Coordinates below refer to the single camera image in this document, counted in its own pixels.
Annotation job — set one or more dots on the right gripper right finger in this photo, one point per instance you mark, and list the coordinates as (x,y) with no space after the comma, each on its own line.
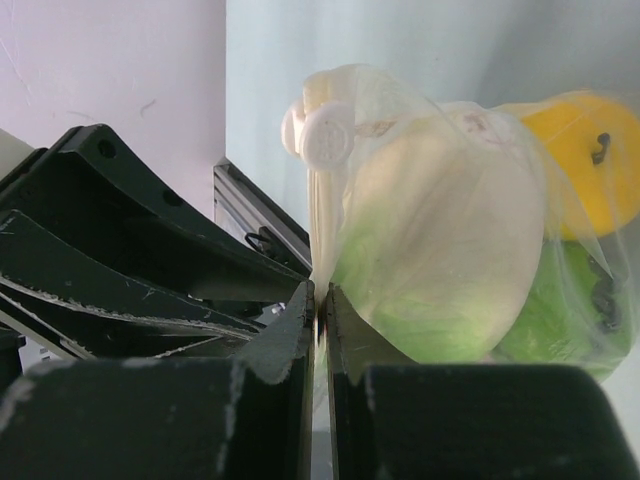
(392,418)

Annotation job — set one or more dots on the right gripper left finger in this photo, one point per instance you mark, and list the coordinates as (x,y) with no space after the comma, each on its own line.
(247,416)

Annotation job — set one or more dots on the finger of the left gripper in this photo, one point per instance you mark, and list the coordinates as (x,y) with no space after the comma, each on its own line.
(94,193)
(68,301)

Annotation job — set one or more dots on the green fake lettuce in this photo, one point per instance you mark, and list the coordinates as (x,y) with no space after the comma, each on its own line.
(443,233)

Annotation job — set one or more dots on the clear polka dot zip bag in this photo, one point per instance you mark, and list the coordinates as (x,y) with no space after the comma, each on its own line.
(344,114)

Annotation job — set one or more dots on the green fake pepper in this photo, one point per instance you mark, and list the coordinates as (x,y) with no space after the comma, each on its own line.
(576,314)

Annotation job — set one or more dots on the yellow fake food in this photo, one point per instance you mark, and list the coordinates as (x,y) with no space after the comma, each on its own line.
(594,142)

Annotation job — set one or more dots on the left aluminium corner post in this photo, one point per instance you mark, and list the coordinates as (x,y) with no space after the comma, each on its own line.
(244,211)

